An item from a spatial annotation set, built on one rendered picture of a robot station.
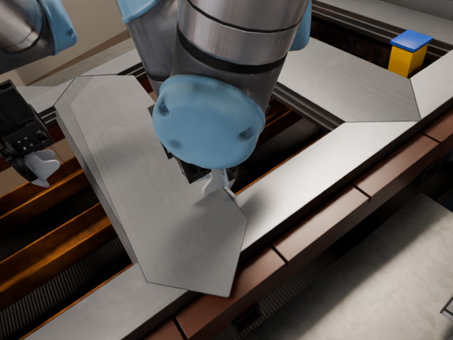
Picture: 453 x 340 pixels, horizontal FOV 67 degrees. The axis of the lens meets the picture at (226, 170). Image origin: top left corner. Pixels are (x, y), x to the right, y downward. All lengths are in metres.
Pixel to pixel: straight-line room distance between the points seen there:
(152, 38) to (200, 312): 0.37
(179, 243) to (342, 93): 0.45
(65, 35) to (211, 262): 0.35
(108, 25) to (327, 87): 2.88
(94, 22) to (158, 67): 3.04
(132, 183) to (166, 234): 0.15
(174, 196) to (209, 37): 0.44
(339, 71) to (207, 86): 0.63
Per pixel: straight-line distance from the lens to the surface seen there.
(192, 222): 0.56
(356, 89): 0.77
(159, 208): 0.60
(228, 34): 0.20
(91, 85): 1.01
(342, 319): 0.67
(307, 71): 0.83
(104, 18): 3.45
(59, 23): 0.47
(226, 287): 0.50
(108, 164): 0.73
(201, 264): 0.52
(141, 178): 0.66
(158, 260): 0.55
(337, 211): 0.59
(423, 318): 0.69
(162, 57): 0.38
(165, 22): 0.36
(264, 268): 0.54
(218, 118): 0.21
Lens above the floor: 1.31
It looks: 47 degrees down
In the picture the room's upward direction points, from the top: 15 degrees counter-clockwise
